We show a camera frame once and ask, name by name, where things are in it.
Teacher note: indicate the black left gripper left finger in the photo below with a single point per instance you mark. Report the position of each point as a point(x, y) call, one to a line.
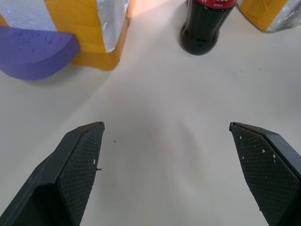
point(70, 169)

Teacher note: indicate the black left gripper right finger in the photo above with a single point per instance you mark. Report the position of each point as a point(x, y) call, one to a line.
point(265, 169)

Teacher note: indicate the purple foam half-round block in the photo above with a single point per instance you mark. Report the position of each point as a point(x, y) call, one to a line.
point(33, 55)

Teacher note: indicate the yellow and silver foam block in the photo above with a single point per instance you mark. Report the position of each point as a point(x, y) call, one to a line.
point(94, 30)

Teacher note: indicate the cola bottle with red label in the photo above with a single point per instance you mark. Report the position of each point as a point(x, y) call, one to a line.
point(202, 26)

